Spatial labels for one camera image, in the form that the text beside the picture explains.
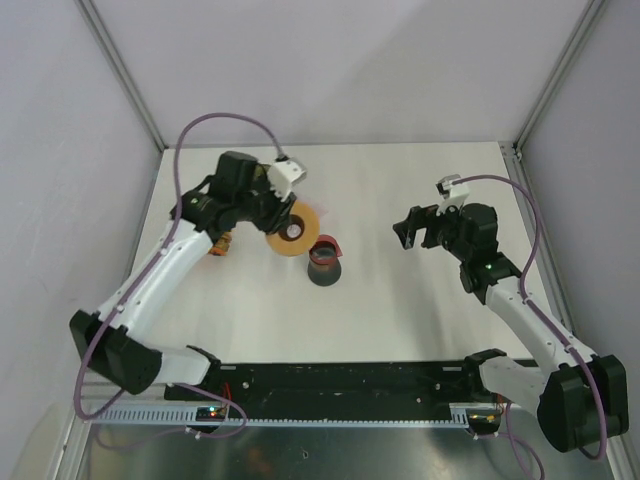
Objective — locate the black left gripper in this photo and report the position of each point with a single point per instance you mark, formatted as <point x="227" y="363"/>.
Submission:
<point x="279" y="216"/>

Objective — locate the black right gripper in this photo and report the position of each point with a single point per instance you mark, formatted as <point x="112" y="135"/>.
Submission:
<point x="423" y="218"/>

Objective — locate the wooden ring dripper holder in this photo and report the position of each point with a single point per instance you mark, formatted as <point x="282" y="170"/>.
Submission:
<point x="299" y="235"/>

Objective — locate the pink transparent cone dripper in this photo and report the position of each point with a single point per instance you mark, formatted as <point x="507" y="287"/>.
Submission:
<point x="319" y="210"/>

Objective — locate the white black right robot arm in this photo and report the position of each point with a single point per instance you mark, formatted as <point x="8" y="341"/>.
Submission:
<point x="577" y="396"/>

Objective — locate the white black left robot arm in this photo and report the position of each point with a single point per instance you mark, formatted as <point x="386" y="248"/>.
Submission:
<point x="114" y="340"/>

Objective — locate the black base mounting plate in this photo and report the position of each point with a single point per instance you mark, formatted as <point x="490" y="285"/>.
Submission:
<point x="363" y="391"/>

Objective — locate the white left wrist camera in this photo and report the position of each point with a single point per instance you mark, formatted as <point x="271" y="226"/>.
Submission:
<point x="284" y="174"/>

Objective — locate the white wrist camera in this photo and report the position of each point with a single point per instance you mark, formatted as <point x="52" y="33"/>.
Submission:
<point x="284" y="174"/>
<point x="454" y="193"/>

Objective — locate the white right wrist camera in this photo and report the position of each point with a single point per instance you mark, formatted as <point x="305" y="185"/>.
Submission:
<point x="454" y="193"/>

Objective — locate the aluminium corner post left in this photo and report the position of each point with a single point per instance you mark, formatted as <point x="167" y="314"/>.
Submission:
<point x="104" y="40"/>

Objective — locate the aluminium corner post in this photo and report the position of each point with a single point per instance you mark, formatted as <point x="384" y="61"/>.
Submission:
<point x="569" y="54"/>
<point x="104" y="40"/>

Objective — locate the aluminium corner post right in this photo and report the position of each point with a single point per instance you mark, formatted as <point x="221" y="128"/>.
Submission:
<point x="569" y="54"/>

